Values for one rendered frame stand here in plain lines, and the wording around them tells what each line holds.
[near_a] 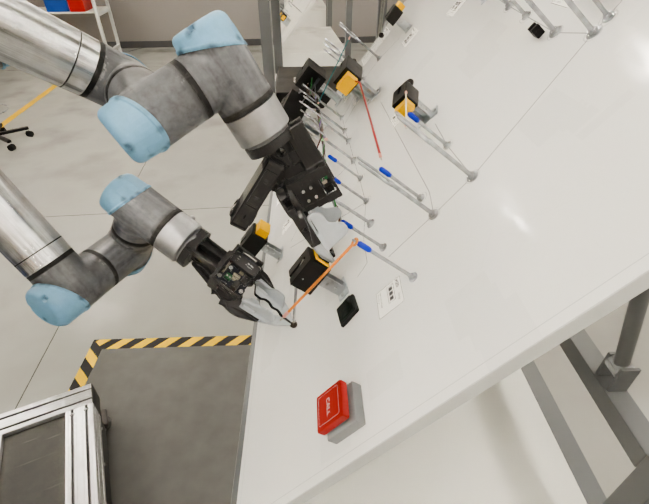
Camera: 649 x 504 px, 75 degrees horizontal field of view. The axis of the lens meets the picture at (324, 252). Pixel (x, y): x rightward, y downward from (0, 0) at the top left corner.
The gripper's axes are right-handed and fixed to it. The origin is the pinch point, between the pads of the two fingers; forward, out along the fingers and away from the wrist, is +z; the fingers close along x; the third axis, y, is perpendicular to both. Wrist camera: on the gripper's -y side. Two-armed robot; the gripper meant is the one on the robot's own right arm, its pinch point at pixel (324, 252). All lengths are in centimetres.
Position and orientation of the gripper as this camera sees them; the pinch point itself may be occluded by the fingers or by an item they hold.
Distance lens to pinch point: 67.0
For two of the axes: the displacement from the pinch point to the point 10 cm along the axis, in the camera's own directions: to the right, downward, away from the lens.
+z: 4.7, 7.3, 5.0
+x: -1.3, -5.0, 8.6
